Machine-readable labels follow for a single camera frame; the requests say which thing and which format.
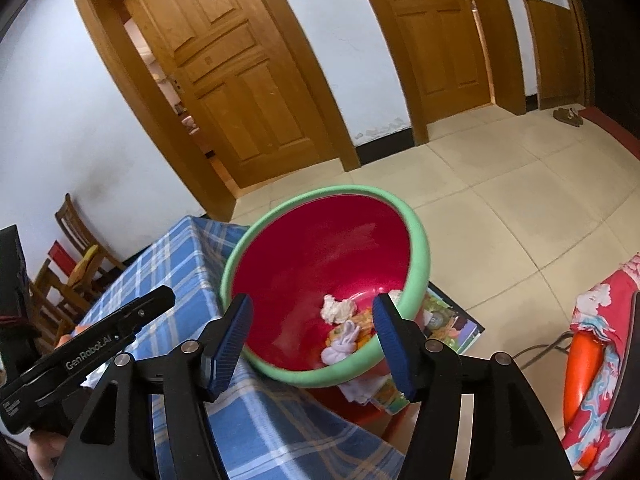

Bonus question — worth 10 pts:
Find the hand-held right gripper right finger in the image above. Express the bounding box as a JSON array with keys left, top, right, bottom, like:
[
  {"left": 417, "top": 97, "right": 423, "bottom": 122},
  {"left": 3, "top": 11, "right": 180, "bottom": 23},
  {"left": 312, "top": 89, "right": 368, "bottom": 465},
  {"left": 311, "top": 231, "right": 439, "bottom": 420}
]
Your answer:
[{"left": 372, "top": 292, "right": 576, "bottom": 480}]

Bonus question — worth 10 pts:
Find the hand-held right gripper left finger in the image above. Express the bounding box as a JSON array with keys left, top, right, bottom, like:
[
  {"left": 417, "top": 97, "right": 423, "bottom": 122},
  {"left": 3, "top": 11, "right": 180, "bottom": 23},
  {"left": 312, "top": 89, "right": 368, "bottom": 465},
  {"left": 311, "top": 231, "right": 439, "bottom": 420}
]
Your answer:
[{"left": 52, "top": 292, "right": 253, "bottom": 480}]

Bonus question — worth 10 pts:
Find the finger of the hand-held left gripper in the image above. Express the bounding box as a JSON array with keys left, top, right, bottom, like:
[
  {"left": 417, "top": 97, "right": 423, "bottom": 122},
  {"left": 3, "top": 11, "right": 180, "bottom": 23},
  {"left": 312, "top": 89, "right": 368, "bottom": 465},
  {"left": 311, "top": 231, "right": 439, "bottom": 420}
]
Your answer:
[{"left": 102, "top": 285, "right": 177, "bottom": 346}]

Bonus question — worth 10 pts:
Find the white knotted cloth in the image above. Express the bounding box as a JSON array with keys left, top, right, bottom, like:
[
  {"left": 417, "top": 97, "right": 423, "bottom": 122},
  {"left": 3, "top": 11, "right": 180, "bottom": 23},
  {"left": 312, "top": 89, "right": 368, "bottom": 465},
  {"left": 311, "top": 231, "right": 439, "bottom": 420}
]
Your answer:
[{"left": 320, "top": 321, "right": 362, "bottom": 367}]

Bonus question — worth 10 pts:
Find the white paper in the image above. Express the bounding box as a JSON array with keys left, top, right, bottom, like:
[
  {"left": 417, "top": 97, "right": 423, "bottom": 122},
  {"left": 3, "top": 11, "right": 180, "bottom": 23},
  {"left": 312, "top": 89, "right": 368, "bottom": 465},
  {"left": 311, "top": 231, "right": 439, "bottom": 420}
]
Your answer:
[{"left": 320, "top": 294, "right": 358, "bottom": 326}]

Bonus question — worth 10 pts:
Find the red basin with green rim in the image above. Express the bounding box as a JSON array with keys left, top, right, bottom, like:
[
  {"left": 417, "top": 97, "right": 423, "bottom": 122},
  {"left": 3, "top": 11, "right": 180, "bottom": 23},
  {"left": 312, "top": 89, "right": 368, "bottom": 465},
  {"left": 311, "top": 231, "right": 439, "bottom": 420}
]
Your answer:
[{"left": 220, "top": 185, "right": 432, "bottom": 389}]

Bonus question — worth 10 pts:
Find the person's left hand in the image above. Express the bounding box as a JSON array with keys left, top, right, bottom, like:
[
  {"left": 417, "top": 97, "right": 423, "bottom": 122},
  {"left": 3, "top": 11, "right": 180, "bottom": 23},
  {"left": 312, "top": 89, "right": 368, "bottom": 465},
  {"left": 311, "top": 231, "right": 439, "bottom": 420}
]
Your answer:
[{"left": 27, "top": 430, "right": 68, "bottom": 478}]

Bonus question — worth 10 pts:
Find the colourful cartoon floor mat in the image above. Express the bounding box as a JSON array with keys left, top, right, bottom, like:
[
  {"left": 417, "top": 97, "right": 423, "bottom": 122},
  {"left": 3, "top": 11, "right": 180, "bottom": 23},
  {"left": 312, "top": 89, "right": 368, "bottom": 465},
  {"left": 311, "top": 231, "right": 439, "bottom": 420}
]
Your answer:
[{"left": 417, "top": 282, "right": 486, "bottom": 356}]

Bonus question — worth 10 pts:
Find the yellow seat cushion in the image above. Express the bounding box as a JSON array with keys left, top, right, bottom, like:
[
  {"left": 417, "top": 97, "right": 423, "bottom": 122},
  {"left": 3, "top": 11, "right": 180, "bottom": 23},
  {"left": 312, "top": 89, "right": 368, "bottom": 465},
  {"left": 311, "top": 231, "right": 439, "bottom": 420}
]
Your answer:
[{"left": 67, "top": 245, "right": 101, "bottom": 286}]

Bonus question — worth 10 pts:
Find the blue plaid tablecloth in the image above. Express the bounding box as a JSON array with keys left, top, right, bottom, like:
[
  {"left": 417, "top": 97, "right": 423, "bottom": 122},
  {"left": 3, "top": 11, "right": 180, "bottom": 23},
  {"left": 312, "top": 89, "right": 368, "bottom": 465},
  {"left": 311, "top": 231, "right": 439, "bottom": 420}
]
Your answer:
[{"left": 75, "top": 216, "right": 406, "bottom": 480}]

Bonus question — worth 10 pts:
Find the red paper bag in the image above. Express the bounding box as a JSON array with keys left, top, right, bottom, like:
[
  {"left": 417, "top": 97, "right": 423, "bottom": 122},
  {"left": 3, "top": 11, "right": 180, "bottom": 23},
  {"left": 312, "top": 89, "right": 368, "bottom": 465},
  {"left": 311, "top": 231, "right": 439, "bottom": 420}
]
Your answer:
[{"left": 47, "top": 241, "right": 76, "bottom": 276}]

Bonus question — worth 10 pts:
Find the wooden chair with cushion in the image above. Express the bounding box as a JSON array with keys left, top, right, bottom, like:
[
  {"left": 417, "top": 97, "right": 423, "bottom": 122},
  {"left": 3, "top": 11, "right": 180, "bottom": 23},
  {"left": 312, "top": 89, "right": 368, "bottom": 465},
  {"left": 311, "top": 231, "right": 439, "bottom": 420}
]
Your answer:
[{"left": 54, "top": 194, "right": 126, "bottom": 291}]

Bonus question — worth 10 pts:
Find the orange tube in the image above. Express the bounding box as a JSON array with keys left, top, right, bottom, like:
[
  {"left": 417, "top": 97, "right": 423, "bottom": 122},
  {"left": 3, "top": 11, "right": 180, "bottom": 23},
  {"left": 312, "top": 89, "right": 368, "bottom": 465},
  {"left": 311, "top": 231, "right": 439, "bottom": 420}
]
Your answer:
[{"left": 564, "top": 332, "right": 608, "bottom": 471}]

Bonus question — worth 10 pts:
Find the red floral cloth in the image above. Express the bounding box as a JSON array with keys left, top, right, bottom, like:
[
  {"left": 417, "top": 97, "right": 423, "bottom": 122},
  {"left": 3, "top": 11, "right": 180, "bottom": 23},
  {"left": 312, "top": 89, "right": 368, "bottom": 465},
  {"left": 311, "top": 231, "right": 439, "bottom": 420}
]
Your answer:
[{"left": 560, "top": 252, "right": 640, "bottom": 476}]

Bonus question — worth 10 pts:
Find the open wooden door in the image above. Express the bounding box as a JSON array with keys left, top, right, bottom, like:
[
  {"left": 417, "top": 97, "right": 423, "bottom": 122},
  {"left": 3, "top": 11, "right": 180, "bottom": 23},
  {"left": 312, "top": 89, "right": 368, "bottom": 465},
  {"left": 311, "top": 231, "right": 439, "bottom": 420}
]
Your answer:
[{"left": 125, "top": 0, "right": 336, "bottom": 188}]

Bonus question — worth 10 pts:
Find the brown slipper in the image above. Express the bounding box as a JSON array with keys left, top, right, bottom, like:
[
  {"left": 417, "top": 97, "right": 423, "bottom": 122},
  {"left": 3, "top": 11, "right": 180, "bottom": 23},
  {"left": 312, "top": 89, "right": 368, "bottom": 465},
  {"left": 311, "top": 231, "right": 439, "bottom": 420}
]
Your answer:
[{"left": 552, "top": 106, "right": 583, "bottom": 128}]

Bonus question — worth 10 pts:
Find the closed wooden door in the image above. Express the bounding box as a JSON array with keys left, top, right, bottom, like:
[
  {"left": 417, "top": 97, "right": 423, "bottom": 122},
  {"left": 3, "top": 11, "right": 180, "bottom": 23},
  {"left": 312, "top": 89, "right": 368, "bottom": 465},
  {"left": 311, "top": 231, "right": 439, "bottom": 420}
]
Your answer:
[{"left": 380, "top": 0, "right": 493, "bottom": 126}]

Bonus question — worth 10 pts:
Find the red floor mat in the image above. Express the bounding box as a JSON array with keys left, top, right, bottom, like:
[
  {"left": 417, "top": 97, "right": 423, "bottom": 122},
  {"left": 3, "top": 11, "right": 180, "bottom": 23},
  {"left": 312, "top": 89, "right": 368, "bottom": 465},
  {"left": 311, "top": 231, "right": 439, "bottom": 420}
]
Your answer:
[{"left": 582, "top": 105, "right": 640, "bottom": 161}]

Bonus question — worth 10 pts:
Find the wooden door panel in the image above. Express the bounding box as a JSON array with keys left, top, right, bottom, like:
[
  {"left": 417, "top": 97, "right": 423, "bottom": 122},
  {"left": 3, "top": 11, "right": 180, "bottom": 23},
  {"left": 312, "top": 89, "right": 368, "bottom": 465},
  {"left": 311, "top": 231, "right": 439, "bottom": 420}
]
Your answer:
[{"left": 522, "top": 0, "right": 586, "bottom": 111}]

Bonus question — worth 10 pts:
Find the wooden door frame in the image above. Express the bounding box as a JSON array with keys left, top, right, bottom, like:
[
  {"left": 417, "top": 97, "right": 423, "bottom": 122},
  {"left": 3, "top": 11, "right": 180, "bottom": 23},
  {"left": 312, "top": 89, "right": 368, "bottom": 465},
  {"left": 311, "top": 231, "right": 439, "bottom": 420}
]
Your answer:
[
  {"left": 347, "top": 0, "right": 527, "bottom": 146},
  {"left": 72, "top": 0, "right": 362, "bottom": 221}
]

